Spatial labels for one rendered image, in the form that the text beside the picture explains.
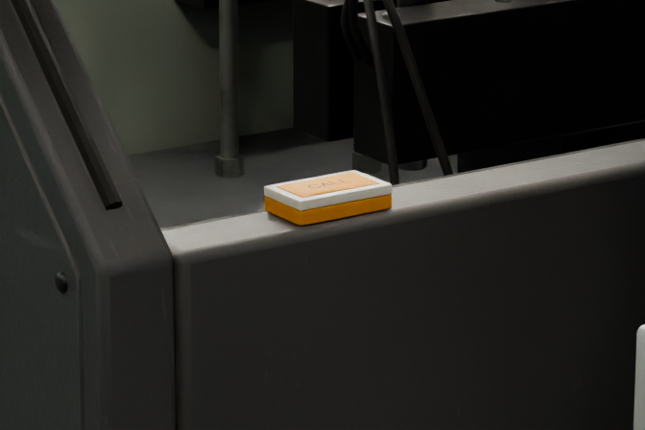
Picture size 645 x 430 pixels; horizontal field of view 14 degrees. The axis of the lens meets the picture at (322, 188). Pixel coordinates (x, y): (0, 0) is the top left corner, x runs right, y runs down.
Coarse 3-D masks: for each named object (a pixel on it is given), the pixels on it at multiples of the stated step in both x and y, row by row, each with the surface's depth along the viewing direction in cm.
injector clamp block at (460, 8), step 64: (320, 0) 145; (448, 0) 148; (512, 0) 145; (576, 0) 145; (640, 0) 148; (320, 64) 145; (384, 64) 140; (448, 64) 141; (512, 64) 144; (576, 64) 146; (640, 64) 149; (320, 128) 146; (448, 128) 142; (512, 128) 145; (576, 128) 148; (640, 128) 150
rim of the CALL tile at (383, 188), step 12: (300, 180) 115; (264, 192) 114; (276, 192) 114; (288, 192) 113; (336, 192) 113; (348, 192) 114; (360, 192) 114; (372, 192) 114; (384, 192) 115; (288, 204) 113; (300, 204) 112; (312, 204) 112; (324, 204) 113
